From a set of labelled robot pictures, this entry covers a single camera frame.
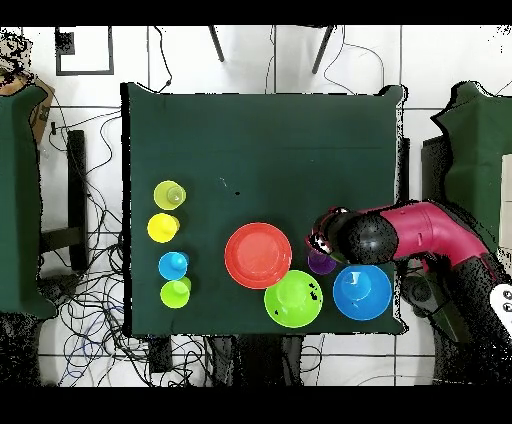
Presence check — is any cardboard box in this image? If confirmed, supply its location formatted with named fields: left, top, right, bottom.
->
left=0, top=31, right=56, bottom=145

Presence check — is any black box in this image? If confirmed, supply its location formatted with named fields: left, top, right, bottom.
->
left=420, top=135, right=451, bottom=203

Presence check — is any black power strip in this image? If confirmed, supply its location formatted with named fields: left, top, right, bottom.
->
left=148, top=336, right=174, bottom=375

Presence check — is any blue cup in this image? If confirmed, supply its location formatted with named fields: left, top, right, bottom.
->
left=157, top=250, right=191, bottom=282

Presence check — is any tangle of cables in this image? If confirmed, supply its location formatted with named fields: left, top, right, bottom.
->
left=37, top=107, right=213, bottom=387

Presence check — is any orange bowl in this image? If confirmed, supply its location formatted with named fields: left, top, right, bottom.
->
left=223, top=222, right=294, bottom=290

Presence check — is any dark green tablecloth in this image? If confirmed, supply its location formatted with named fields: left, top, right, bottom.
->
left=120, top=82, right=409, bottom=337

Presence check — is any black floor stand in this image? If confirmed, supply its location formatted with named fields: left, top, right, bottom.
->
left=38, top=129, right=90, bottom=273

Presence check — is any green cloth covered table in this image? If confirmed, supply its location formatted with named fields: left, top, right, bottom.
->
left=0, top=85, right=57, bottom=319
left=431, top=81, right=512, bottom=249

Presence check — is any green cup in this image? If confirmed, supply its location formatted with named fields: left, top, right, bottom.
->
left=159, top=276, right=193, bottom=310

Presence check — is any black cable with plug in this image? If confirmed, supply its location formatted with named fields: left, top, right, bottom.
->
left=153, top=25, right=174, bottom=94

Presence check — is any yellow cup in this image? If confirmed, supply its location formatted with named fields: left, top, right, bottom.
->
left=146, top=212, right=181, bottom=244
left=152, top=180, right=188, bottom=212

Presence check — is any black square floor frame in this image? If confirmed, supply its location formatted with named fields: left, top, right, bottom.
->
left=54, top=25, right=115, bottom=77

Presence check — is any green bowl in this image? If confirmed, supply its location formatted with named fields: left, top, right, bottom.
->
left=263, top=269, right=324, bottom=329

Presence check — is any large blue bowl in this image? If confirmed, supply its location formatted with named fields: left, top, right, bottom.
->
left=332, top=263, right=393, bottom=322

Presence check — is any black tripod leg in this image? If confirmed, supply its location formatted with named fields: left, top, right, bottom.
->
left=310, top=25, right=336, bottom=76
left=207, top=25, right=226, bottom=64

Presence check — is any purple cup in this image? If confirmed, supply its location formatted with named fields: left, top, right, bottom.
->
left=306, top=248, right=338, bottom=276

